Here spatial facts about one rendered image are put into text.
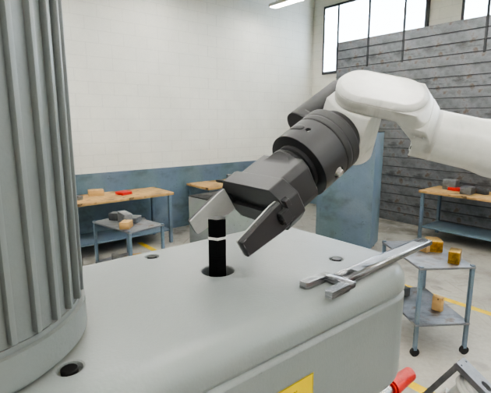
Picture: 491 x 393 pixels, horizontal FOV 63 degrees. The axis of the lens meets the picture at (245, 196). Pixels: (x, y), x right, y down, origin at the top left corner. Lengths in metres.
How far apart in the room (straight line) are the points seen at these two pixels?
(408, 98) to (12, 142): 0.42
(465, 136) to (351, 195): 6.00
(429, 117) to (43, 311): 0.45
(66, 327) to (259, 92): 8.91
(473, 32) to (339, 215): 3.97
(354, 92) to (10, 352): 0.43
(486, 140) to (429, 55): 8.15
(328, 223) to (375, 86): 6.23
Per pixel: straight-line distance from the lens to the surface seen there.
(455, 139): 0.55
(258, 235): 0.41
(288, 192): 0.42
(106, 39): 7.48
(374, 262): 0.49
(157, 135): 7.71
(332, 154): 0.48
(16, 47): 0.28
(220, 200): 0.50
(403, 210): 8.93
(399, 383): 0.63
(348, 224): 6.64
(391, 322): 0.51
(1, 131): 0.27
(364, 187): 6.46
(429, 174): 8.58
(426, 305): 4.40
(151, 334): 0.34
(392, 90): 0.54
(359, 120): 0.53
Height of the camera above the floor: 2.05
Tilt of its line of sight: 10 degrees down
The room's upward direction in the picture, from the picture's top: straight up
